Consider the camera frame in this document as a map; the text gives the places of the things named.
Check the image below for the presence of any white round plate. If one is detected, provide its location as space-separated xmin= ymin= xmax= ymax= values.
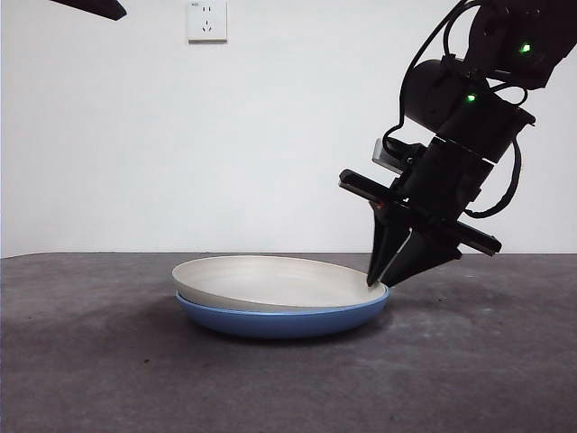
xmin=170 ymin=254 xmax=388 ymax=313

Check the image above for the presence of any blue round plate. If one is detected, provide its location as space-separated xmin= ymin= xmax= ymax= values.
xmin=174 ymin=286 xmax=391 ymax=340

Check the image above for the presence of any dark grey table mat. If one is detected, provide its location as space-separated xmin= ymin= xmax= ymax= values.
xmin=0 ymin=252 xmax=577 ymax=433

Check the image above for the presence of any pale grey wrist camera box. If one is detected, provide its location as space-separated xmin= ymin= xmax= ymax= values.
xmin=372 ymin=138 xmax=409 ymax=175

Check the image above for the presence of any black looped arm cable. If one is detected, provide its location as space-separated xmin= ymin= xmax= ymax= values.
xmin=466 ymin=134 xmax=524 ymax=220

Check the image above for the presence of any white wall socket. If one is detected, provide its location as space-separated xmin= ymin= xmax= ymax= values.
xmin=188 ymin=0 xmax=228 ymax=45

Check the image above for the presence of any black camera cable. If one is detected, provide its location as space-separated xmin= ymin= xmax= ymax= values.
xmin=381 ymin=0 xmax=481 ymax=157

